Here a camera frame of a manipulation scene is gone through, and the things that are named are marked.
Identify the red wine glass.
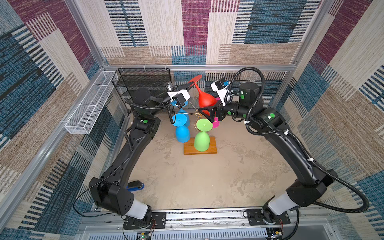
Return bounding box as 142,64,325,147
188,75,218,108

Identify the green wine glass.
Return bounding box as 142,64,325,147
194,119,213,152

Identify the magenta wine glass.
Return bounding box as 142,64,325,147
213,117,220,129

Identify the white mesh wall basket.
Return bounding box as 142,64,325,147
65,71,115,135

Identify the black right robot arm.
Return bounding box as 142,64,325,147
199,79,337,222

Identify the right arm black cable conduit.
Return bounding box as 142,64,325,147
228,66,370,214

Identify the wooden rack base board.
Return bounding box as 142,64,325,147
183,136,218,156

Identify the blue black stapler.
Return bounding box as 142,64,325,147
126,181,145,192

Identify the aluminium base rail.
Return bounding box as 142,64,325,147
75,207,342,240

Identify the blue wine glass front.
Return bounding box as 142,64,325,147
173,114,191,143

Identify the blue wine glass rear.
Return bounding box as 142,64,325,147
178,101,190,127

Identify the blue wine glass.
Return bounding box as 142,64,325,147
173,114,191,143
178,101,190,127

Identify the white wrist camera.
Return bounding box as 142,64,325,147
167,90,191,109
211,78,233,106

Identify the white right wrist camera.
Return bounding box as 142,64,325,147
211,78,233,106

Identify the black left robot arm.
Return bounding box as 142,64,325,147
89,80,195,220

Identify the black mesh wall shelf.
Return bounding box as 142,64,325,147
112,68,172,107

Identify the gold wire glass rack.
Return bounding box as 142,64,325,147
189,102,206,121

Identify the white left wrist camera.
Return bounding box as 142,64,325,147
167,90,191,109

